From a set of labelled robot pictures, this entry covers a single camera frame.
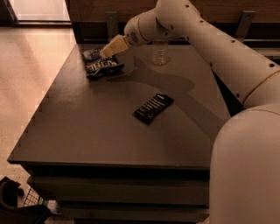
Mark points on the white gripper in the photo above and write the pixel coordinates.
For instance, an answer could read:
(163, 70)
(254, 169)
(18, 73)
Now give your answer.
(131, 32)

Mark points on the blue chip bag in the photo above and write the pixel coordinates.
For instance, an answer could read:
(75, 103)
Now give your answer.
(96, 66)

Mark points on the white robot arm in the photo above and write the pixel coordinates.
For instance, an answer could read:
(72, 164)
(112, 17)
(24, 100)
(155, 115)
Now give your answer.
(245, 163)

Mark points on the clear plastic water bottle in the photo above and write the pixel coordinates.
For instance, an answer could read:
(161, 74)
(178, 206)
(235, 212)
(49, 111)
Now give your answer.
(159, 52)

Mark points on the black snack bar wrapper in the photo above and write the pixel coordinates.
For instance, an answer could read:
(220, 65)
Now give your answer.
(152, 108)

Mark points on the upper grey drawer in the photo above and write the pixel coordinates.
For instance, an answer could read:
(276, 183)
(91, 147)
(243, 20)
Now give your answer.
(136, 191)

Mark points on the grey drawer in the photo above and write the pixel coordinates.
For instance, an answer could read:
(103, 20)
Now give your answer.
(114, 212)
(136, 191)

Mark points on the lower grey drawer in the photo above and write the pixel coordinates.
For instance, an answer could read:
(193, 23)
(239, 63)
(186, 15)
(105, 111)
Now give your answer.
(114, 212)

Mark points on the left grey metal bracket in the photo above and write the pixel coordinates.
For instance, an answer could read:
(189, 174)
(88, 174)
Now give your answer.
(112, 24)

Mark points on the grey metal bracket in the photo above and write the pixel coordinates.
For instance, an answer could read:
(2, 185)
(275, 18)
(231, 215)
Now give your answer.
(112, 24)
(244, 24)

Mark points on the right grey metal bracket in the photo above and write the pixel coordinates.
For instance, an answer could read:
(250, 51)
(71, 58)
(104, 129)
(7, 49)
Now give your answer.
(244, 24)

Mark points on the wire mesh basket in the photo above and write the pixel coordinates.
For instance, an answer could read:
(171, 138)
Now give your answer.
(33, 199)

